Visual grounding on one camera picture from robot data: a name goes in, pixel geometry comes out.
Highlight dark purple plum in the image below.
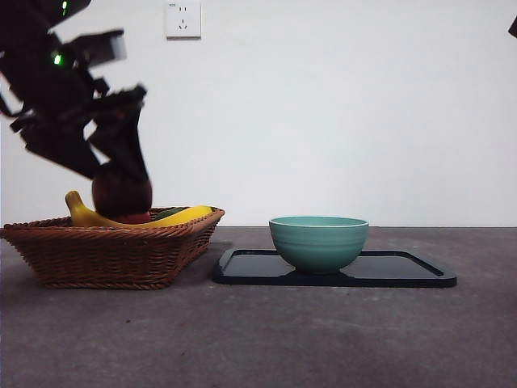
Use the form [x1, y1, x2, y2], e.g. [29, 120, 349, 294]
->
[90, 167, 154, 215]

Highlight teal ribbed bowl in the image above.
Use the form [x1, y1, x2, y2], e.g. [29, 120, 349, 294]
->
[268, 216, 370, 276]

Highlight yellow banana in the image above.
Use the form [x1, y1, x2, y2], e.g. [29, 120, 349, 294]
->
[65, 191, 214, 230]

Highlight red apple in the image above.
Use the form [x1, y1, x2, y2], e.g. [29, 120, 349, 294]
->
[116, 210, 153, 225]

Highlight green avocado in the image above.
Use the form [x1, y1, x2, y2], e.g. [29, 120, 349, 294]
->
[154, 207, 189, 221]

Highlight brown wicker basket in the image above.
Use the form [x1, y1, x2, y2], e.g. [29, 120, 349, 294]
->
[0, 206, 226, 290]

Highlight black rectangular tray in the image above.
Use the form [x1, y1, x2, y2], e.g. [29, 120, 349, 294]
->
[212, 248, 458, 289]

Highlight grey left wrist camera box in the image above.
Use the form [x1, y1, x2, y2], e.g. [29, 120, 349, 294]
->
[78, 28, 127, 68]

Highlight white wall power socket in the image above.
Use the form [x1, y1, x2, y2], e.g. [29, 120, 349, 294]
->
[165, 0, 202, 40]

